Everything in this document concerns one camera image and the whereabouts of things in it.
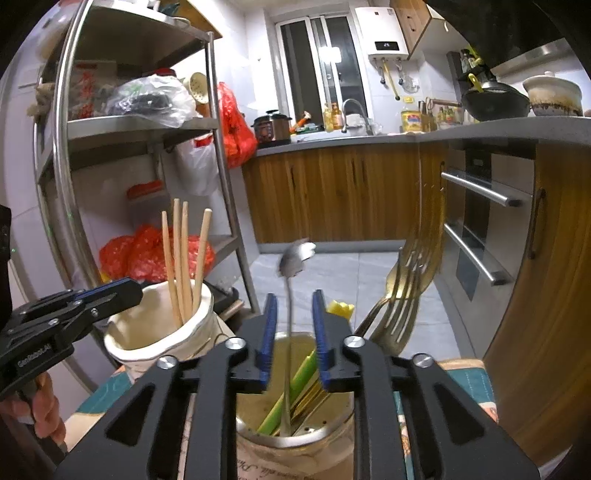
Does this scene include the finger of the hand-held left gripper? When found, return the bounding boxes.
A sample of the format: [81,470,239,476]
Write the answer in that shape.
[11,278,141,328]
[51,291,143,342]

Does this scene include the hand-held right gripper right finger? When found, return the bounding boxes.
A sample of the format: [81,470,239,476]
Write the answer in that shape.
[311,290,539,480]

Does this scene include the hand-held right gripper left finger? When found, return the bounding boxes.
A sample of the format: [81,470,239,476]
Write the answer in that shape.
[55,293,279,480]

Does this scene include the white ceramic chopstick holder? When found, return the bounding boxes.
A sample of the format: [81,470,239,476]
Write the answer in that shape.
[104,281,232,384]

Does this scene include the silver spoon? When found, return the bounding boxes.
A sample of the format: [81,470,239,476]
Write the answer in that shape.
[278,239,317,437]

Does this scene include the white ceramic cutlery holder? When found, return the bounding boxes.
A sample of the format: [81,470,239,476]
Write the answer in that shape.
[235,332,356,480]

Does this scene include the person's left hand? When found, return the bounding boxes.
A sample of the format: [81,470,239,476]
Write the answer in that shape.
[0,371,68,444]

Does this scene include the yellow green plastic utensil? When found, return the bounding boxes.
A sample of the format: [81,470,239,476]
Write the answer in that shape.
[256,300,356,435]

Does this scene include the red plastic bag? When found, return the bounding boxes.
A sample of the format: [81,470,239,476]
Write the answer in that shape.
[217,82,258,169]
[99,224,217,283]

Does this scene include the red lid plastic jar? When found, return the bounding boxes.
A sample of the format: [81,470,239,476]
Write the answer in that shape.
[127,181,167,232]

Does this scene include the wooden base cabinets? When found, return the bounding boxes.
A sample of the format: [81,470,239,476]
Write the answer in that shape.
[242,117,591,467]

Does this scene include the printed table mat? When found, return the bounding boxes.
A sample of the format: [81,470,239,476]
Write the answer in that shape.
[69,357,502,480]

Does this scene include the metal shelf rack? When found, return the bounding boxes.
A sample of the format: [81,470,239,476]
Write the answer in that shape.
[32,0,259,365]

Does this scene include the white plastic bag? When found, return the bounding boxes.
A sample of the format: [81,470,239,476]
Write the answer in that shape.
[175,138,220,197]

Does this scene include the steel built-in oven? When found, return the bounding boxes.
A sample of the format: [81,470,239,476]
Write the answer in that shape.
[438,141,539,308]

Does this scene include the clear plastic bag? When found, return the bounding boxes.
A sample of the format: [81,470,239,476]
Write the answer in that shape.
[106,76,197,129]

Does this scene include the red white snack packet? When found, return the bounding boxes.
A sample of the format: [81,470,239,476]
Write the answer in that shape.
[69,60,118,121]

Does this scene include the brown pressure cooker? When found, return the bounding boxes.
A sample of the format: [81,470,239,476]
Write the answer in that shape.
[253,110,293,146]

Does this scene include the amber sauce bottles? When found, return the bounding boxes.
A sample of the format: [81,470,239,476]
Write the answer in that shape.
[323,102,345,131]

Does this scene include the metal faucet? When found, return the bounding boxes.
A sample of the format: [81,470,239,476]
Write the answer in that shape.
[342,98,372,136]

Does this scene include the yellow strainer ladle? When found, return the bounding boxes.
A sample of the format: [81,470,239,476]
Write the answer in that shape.
[190,71,211,104]

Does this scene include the yellow oil bottle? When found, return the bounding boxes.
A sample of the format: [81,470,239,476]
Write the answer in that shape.
[401,108,423,134]

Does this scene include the seasoning bottles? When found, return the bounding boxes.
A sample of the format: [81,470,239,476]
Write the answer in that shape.
[422,97,462,130]

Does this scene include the window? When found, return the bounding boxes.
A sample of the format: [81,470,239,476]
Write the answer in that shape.
[274,14,370,134]

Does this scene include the black wok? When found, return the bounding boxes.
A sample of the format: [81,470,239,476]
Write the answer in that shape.
[462,74,531,121]

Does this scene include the wooden board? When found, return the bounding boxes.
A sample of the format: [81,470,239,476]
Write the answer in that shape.
[175,0,223,40]

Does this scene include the white water heater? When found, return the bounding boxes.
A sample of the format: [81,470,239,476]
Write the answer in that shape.
[355,7,409,60]

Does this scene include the white ceramic pot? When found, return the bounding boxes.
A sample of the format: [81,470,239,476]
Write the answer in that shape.
[523,71,583,117]

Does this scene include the range hood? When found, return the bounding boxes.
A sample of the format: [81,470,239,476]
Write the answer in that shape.
[425,0,591,79]

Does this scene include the wooden wall cabinet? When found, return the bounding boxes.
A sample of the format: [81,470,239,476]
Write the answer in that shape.
[390,0,432,58]

